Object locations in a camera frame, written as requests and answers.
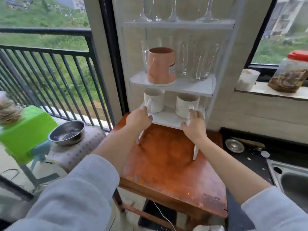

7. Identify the person's right hand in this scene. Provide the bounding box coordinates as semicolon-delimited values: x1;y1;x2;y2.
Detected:
181;109;207;144

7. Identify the person's left hand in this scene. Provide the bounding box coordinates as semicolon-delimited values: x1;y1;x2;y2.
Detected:
126;106;153;138

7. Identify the white three-tier shelf rack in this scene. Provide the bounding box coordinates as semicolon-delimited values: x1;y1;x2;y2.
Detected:
113;0;241;161

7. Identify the person's right forearm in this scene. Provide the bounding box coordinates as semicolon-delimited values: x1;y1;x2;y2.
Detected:
192;136;308;231

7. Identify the person's left forearm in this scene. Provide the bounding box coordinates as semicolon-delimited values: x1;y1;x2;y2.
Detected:
0;126;145;231

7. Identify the plain white ceramic mug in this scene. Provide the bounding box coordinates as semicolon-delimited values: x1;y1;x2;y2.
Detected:
144;88;165;113

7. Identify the white mug with red marks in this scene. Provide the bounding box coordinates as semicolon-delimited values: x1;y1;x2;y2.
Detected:
175;93;201;119

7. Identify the worn orange wooden table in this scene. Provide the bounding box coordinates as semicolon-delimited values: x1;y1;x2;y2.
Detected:
112;112;228;231

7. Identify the pink plastic cup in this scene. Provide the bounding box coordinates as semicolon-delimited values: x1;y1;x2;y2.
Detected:
146;47;177;85

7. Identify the round metal sink strainer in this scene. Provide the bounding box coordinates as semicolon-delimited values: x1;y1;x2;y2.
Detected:
225;138;245;154

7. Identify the patterned cloth-covered stool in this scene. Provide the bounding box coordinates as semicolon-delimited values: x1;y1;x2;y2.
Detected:
47;127;106;173

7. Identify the white plastic container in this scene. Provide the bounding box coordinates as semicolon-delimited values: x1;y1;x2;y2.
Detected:
237;69;261;91

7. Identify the stainless steel bowl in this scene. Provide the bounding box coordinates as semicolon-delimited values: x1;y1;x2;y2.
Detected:
48;120;86;147

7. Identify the black metal balcony railing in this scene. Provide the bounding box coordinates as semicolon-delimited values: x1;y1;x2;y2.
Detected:
0;27;114;133

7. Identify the clear stemmed wine glass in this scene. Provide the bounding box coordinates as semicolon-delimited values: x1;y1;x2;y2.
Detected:
137;0;152;22
196;0;220;23
167;0;182;22
152;0;164;21

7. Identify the black box under table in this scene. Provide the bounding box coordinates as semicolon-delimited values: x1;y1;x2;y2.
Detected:
137;198;185;231

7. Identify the white cloth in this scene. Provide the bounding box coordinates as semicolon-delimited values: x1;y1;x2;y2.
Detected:
192;224;225;231

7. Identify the light blue plastic stool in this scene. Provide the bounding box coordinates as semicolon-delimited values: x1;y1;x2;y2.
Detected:
29;139;53;167

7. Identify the plastic jar with red lid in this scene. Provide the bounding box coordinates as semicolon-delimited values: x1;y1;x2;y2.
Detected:
268;50;308;93

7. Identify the stainless steel sink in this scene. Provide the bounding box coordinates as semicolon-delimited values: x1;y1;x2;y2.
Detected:
266;158;308;205

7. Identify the green plastic stool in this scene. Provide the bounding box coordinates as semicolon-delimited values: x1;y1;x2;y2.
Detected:
0;105;59;165

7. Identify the brown woven stack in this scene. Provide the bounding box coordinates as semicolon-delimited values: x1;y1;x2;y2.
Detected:
0;91;24;126

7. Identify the white cable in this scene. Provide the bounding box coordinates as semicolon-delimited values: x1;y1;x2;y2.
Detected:
150;201;180;231

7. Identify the black cable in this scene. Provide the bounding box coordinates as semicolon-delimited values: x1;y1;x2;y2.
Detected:
0;168;20;182

